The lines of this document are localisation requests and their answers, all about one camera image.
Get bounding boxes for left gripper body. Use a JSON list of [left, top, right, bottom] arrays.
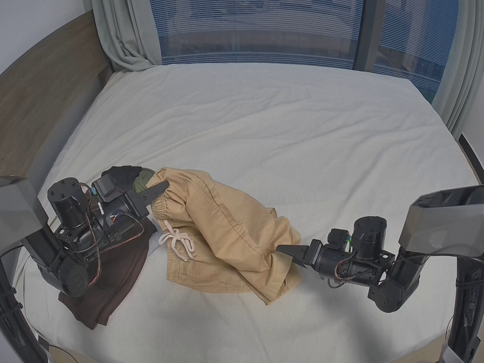
[[107, 188, 150, 224]]

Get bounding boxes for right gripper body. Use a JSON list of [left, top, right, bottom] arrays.
[[304, 239, 347, 279]]

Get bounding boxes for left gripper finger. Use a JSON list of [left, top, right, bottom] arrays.
[[137, 181, 170, 203]]

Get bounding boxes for tan shorts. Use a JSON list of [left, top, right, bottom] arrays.
[[145, 167, 305, 306]]

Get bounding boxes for bed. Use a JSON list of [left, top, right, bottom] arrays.
[[0, 10, 484, 363]]

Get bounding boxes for green garment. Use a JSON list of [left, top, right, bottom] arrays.
[[133, 169, 156, 194]]

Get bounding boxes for dark grey garment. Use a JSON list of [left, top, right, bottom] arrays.
[[99, 165, 143, 200]]

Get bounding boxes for brown garment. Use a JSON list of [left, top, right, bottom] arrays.
[[58, 218, 154, 330]]

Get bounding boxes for pale green curtain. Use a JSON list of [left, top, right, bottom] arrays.
[[79, 0, 164, 73], [431, 0, 484, 140]]

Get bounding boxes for window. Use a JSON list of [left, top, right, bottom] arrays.
[[145, 0, 460, 105]]

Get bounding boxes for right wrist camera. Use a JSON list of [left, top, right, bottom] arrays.
[[327, 228, 351, 251]]

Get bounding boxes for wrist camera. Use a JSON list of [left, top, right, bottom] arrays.
[[92, 175, 122, 203], [327, 228, 351, 251]]

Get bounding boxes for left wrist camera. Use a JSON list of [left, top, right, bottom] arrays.
[[92, 175, 122, 203]]

